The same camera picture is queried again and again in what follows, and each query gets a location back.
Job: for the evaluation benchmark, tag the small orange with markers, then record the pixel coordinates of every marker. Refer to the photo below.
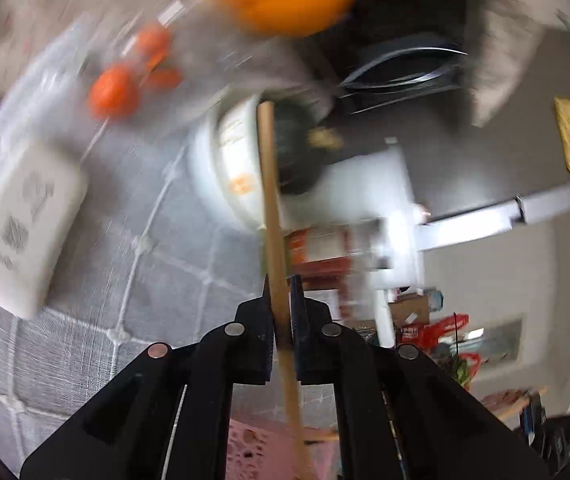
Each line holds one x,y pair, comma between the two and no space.
165,78
114,94
152,41

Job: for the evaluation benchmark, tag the dark green squash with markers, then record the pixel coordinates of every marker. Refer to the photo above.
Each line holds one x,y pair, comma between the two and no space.
297,155

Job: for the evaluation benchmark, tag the white electric pot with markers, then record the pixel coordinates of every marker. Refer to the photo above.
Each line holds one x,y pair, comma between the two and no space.
360,190

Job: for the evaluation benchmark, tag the white flat plastic device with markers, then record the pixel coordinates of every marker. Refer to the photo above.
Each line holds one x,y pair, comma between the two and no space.
20,225

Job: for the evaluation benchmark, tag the short jar of red contents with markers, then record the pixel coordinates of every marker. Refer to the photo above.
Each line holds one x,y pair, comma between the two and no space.
320,245

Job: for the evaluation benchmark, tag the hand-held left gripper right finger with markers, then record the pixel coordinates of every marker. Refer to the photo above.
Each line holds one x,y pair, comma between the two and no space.
305,340

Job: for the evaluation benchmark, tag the floral microwave cover cloth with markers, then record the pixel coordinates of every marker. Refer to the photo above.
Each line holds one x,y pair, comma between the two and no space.
505,50

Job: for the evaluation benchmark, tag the small tomatoes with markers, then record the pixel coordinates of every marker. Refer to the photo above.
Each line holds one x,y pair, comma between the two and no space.
115,50

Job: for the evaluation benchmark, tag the green leafy vegetables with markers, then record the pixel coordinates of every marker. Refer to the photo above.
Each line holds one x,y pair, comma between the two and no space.
465,372

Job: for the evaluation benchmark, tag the white bowl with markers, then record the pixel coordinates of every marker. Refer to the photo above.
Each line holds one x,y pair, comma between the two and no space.
237,160

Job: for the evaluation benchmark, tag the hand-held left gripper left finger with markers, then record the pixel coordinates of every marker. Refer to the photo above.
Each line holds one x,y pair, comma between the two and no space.
260,340

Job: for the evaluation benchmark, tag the single wooden chopstick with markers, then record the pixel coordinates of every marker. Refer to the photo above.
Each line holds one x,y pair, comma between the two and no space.
271,210

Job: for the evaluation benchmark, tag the black microwave oven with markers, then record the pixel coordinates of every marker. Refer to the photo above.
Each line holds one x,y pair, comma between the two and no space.
405,10

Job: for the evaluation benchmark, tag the grey refrigerator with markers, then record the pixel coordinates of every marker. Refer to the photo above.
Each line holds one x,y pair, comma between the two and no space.
490,160

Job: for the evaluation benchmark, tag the pink perforated utensil basket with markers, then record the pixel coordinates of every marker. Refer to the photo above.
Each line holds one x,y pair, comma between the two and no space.
252,452

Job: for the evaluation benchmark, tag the red plastic bag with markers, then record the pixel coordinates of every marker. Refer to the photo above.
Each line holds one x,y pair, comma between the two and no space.
435,332

